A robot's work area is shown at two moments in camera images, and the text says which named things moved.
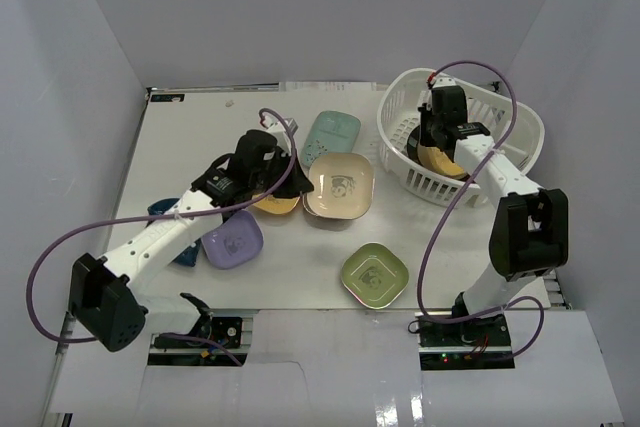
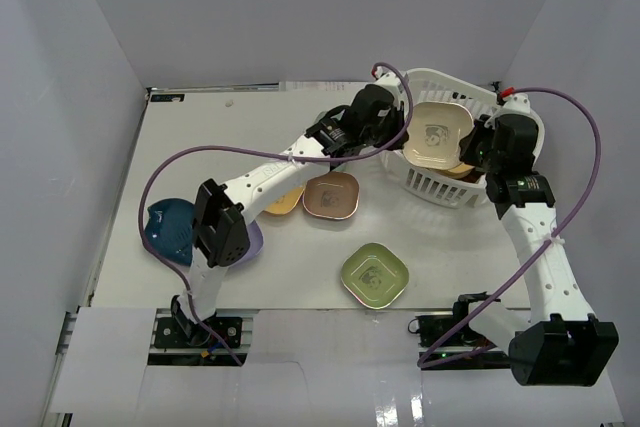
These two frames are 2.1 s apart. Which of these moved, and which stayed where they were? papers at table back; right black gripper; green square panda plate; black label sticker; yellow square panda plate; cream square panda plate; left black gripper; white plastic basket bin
Moved: cream square panda plate; right black gripper; left black gripper
Stayed: papers at table back; yellow square panda plate; black label sticker; white plastic basket bin; green square panda plate
